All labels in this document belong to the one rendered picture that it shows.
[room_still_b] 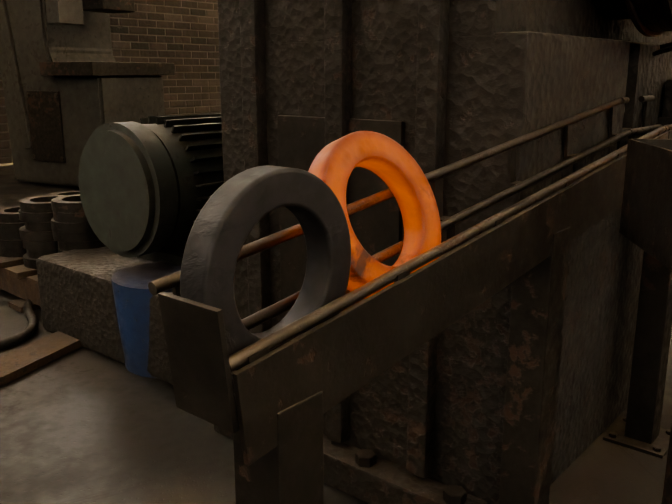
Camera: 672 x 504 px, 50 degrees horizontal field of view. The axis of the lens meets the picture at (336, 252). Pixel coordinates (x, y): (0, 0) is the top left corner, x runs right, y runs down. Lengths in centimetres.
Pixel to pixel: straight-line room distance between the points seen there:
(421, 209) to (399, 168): 5
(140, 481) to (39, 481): 21
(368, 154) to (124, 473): 104
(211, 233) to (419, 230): 32
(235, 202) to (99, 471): 114
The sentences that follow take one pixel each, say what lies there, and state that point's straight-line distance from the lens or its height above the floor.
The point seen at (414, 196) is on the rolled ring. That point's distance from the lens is 83.
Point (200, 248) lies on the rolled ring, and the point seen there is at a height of 68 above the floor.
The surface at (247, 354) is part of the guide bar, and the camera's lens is 59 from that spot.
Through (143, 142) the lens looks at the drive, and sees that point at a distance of 200.
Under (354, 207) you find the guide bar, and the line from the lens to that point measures 80.
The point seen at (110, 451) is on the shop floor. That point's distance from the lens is 172.
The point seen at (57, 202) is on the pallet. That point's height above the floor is 41.
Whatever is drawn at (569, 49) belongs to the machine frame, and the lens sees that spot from 130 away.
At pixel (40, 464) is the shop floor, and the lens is 172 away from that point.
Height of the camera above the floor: 81
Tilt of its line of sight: 14 degrees down
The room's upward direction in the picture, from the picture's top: straight up
